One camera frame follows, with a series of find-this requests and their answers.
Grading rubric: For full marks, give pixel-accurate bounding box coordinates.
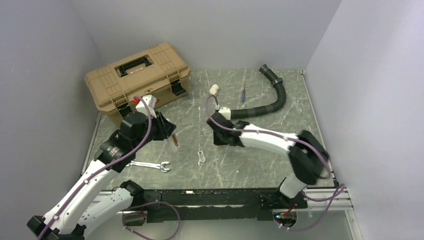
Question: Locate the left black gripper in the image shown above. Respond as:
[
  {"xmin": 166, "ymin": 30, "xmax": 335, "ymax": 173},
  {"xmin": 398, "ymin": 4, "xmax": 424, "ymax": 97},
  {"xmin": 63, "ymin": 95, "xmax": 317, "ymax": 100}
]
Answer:
[{"xmin": 133, "ymin": 110, "xmax": 177, "ymax": 151}]

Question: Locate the white remote control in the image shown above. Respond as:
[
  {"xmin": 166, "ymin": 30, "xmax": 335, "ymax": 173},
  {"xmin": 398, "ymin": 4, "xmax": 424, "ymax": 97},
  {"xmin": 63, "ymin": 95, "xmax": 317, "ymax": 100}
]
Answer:
[{"xmin": 166, "ymin": 132, "xmax": 180, "ymax": 153}]

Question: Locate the tan plastic toolbox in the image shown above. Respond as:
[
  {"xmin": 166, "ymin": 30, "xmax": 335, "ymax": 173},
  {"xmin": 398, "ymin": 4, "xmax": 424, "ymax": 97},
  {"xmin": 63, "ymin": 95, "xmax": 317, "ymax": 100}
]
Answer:
[{"xmin": 84, "ymin": 42, "xmax": 191, "ymax": 127}]

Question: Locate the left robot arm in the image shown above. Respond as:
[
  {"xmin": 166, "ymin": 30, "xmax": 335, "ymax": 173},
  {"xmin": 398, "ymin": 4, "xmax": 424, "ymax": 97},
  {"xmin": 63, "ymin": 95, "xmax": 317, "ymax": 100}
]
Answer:
[{"xmin": 27, "ymin": 111, "xmax": 177, "ymax": 240}]

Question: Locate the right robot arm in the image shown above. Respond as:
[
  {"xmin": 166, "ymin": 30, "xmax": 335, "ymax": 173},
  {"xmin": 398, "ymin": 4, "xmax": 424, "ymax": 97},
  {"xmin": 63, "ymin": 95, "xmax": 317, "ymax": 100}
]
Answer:
[{"xmin": 206, "ymin": 112, "xmax": 331, "ymax": 208}]

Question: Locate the silver open-end wrench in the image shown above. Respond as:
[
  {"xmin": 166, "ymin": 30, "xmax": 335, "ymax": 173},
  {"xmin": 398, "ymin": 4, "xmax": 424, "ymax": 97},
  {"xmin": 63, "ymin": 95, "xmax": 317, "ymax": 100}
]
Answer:
[{"xmin": 126, "ymin": 160, "xmax": 171, "ymax": 173}]

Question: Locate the white pipe fitting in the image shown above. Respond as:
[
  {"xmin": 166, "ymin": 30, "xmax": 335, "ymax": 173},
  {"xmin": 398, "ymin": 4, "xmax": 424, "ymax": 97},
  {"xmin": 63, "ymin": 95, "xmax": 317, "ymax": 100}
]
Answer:
[{"xmin": 209, "ymin": 84, "xmax": 220, "ymax": 97}]

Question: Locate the blue red pen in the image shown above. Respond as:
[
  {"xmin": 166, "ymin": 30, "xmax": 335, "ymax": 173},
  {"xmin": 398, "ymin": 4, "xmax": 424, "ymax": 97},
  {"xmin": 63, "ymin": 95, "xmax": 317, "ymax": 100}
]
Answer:
[{"xmin": 241, "ymin": 88, "xmax": 246, "ymax": 103}]

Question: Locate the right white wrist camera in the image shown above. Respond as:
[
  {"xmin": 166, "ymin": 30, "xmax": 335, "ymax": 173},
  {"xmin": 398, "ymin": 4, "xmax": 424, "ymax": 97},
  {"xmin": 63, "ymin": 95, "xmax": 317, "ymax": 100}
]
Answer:
[{"xmin": 218, "ymin": 107, "xmax": 231, "ymax": 120}]

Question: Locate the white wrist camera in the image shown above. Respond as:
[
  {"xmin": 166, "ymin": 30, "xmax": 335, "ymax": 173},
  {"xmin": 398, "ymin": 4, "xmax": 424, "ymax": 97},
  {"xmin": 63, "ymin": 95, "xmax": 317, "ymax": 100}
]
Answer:
[
  {"xmin": 218, "ymin": 107, "xmax": 231, "ymax": 120},
  {"xmin": 133, "ymin": 94, "xmax": 158, "ymax": 118}
]

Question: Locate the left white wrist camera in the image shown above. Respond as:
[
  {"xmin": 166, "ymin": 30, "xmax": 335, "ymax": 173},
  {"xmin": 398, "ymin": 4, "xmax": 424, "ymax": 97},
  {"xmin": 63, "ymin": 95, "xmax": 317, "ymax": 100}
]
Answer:
[{"xmin": 133, "ymin": 94, "xmax": 158, "ymax": 118}]

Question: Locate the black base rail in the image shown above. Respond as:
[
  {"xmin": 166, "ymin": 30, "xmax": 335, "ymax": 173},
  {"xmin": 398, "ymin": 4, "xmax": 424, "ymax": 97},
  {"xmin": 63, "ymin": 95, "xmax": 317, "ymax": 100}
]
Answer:
[{"xmin": 125, "ymin": 188, "xmax": 308, "ymax": 223}]

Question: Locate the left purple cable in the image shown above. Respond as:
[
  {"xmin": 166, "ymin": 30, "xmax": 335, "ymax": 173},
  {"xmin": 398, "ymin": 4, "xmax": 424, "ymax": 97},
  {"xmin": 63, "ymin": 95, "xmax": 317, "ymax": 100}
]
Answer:
[{"xmin": 36, "ymin": 96, "xmax": 154, "ymax": 240}]

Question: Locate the black corrugated hose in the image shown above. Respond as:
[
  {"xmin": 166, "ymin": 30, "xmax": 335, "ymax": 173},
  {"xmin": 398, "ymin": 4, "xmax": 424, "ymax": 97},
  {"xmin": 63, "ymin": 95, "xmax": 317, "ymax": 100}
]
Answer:
[{"xmin": 230, "ymin": 64, "xmax": 287, "ymax": 120}]

